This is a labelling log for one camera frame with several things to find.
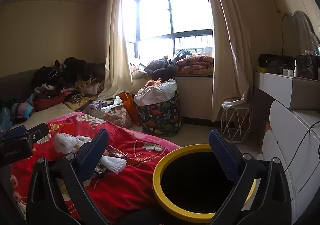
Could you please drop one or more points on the black bag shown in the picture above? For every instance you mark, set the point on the black bag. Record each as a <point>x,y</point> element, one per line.
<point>275,63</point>

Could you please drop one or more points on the dark framed window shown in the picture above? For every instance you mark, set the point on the dark framed window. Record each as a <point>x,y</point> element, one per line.
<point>172,14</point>

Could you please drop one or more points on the cream curtain beside bed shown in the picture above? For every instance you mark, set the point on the cream curtain beside bed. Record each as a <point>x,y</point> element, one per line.
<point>117,52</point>

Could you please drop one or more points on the tiger print blanket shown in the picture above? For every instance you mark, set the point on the tiger print blanket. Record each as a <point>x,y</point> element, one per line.
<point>77,99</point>

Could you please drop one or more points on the white foam net sleeve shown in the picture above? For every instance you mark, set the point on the white foam net sleeve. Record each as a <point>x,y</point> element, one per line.
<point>63,142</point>
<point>115,163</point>

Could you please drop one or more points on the purple snack wrapper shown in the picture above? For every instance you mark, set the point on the purple snack wrapper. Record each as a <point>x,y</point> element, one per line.
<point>117,152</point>

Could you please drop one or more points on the wavy frame mirror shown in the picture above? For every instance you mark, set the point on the wavy frame mirror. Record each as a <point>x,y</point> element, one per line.
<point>300,34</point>

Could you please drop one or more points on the red cloth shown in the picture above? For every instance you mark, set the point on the red cloth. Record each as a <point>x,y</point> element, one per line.
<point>46,103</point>

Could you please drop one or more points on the white cloth on stool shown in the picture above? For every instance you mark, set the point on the white cloth on stool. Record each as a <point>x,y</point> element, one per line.
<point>235,102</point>

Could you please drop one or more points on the white cloth in basket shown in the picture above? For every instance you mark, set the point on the white cloth in basket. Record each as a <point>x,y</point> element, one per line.
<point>155,94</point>

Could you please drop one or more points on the clear cosmetics organizer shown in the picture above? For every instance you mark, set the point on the clear cosmetics organizer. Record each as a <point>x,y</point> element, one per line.
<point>306,66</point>

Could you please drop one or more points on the beige bed sheet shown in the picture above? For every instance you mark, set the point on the beige bed sheet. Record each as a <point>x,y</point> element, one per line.
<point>47,117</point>

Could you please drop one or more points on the red floral blanket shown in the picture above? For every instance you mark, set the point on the red floral blanket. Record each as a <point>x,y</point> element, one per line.
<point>140,185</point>

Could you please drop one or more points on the orange patterned quilt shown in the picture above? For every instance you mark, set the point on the orange patterned quilt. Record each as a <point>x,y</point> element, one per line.
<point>195,64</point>

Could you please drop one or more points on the light green cloth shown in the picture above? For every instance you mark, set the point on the light green cloth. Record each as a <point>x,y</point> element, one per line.
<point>138,73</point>

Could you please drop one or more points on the white vanity desk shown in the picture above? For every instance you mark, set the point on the white vanity desk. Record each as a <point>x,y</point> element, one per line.
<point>277,87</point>

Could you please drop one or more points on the cream curtain beside desk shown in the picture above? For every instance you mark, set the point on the cream curtain beside desk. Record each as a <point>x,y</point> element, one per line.
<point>225,52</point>

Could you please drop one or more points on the pink garment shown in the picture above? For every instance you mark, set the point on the pink garment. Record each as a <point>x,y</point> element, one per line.
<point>152,82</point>

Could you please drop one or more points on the pile of dark clothes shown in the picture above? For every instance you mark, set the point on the pile of dark clothes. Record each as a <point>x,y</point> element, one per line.
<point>70,72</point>

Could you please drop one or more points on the dark jacket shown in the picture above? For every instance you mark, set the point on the dark jacket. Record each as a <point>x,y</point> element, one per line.
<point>160,67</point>

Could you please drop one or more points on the lavender cloth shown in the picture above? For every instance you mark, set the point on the lavender cloth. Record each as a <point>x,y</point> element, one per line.
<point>97,107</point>

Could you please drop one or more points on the blue striped cloth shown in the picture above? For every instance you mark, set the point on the blue striped cloth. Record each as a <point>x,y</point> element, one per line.
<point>18,112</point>

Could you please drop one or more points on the yellow rimmed black trash bin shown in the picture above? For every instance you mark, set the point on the yellow rimmed black trash bin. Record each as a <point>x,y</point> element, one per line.
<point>195,177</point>

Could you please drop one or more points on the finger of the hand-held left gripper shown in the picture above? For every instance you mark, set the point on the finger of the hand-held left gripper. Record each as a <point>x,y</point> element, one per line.
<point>16,131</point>
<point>37,131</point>

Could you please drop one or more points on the dinosaur print laundry basket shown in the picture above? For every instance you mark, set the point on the dinosaur print laundry basket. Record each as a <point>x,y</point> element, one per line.
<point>162,117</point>

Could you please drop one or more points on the floral fabric bag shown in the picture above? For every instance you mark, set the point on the floral fabric bag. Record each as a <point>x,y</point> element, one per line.
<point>118,117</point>

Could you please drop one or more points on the orange plastic bag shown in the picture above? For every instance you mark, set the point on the orange plastic bag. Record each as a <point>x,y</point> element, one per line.
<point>128,107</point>

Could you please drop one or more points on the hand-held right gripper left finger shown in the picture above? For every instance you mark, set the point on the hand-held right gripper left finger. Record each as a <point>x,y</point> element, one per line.
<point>96,151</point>

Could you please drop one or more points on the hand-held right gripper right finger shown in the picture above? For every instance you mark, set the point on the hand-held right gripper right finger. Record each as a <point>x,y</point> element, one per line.
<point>222,151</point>

